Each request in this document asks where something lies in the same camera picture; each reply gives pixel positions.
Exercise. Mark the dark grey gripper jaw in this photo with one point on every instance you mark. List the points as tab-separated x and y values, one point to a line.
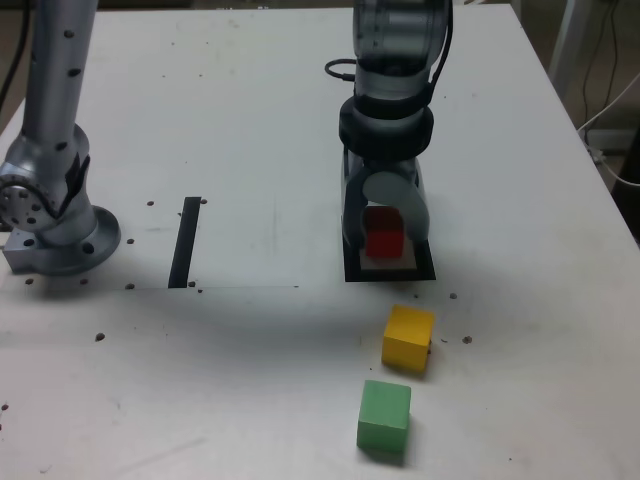
354	215

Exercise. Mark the black tape square outline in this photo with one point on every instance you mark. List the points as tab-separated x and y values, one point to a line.
390	275

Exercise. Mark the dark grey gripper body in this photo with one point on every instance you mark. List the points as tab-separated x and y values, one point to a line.
390	165

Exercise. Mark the black tape strip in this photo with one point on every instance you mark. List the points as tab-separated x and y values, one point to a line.
184	240

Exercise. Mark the green cube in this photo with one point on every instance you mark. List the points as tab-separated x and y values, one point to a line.
384	415

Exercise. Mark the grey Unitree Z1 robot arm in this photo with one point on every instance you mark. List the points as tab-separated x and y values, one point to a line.
50	100

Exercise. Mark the yellow cube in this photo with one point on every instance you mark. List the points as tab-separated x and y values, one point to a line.
406	340

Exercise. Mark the white frame leg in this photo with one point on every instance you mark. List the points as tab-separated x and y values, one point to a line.
565	30

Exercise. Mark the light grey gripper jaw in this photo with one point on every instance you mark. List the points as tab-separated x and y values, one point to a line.
392	189

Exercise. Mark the red cube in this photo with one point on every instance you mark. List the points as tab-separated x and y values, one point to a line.
384	242

